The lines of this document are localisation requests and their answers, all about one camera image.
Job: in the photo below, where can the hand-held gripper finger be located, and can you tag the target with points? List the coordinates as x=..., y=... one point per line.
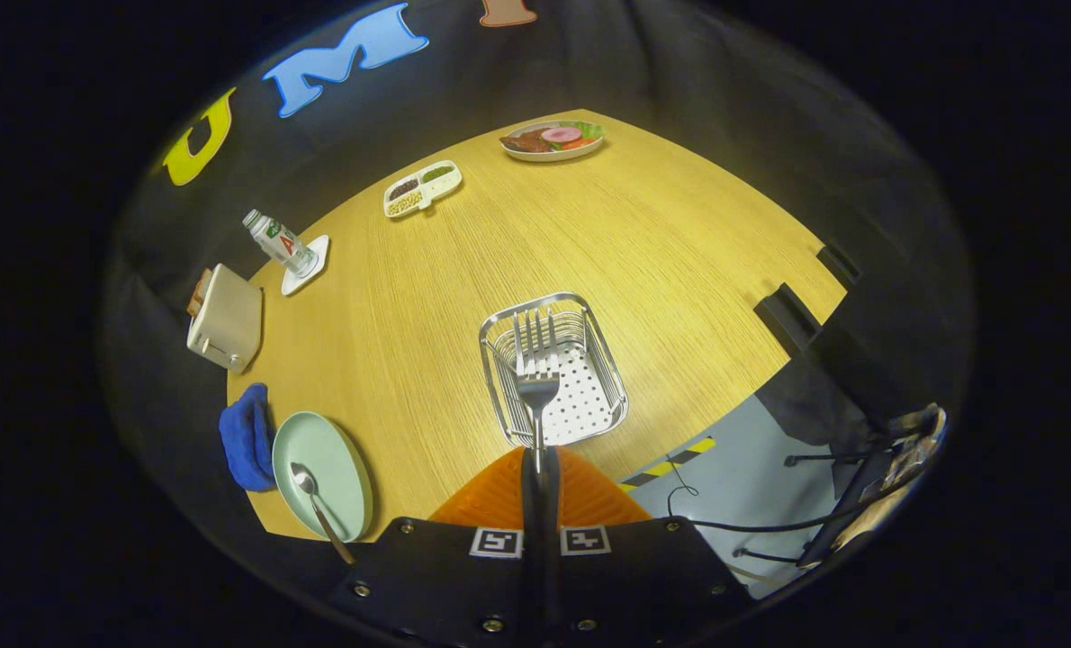
x=553, y=549
x=531, y=549

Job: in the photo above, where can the yellow black floor tape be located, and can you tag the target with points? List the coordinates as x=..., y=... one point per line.
x=666, y=466

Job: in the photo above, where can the pale green plate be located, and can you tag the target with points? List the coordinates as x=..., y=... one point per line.
x=337, y=459

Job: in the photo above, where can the blue towel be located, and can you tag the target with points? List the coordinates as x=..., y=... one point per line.
x=246, y=436

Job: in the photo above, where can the black table clamp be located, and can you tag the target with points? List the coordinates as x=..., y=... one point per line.
x=840, y=264
x=787, y=319

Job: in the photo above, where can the white square coaster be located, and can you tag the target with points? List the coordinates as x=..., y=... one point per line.
x=312, y=270

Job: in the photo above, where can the white divided dish of beans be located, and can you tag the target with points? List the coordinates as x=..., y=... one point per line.
x=423, y=187

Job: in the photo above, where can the cream toaster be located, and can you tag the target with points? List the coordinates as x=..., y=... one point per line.
x=229, y=319

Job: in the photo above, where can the small white drink bottle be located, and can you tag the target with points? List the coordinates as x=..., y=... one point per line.
x=279, y=241

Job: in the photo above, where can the white plate of food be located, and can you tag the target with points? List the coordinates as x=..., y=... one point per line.
x=553, y=139

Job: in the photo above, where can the toast slices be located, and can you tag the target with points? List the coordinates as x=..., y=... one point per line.
x=199, y=292

